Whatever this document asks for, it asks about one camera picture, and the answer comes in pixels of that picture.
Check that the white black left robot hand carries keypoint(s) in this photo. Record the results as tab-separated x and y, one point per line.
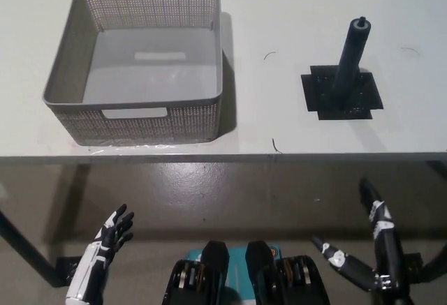
104	240

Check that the clear plastic tape strip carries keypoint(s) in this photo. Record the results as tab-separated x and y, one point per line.
125	146

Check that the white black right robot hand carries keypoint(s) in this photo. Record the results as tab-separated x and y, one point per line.
386	235

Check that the grey perforated plastic basket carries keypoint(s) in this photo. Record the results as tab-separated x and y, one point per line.
153	64

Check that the black square base pad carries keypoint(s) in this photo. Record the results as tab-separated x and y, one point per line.
314	90

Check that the black table leg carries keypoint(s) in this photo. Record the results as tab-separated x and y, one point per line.
24	245
434	263

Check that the black floor foot plate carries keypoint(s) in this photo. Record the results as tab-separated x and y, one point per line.
413	261
68	270

